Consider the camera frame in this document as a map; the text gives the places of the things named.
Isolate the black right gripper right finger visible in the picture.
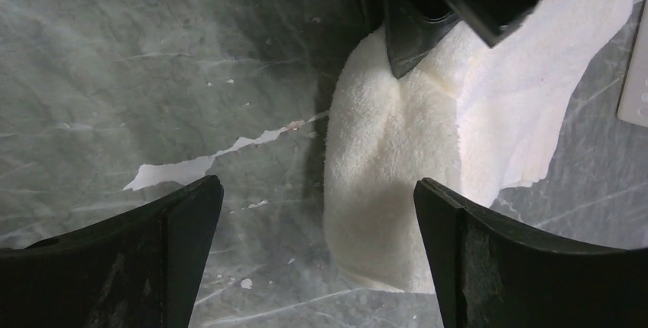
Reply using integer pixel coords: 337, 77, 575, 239
413, 178, 647, 327

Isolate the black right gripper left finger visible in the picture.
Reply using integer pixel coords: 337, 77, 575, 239
1, 175, 224, 327

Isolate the white towel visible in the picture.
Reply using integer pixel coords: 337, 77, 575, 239
323, 0, 634, 294

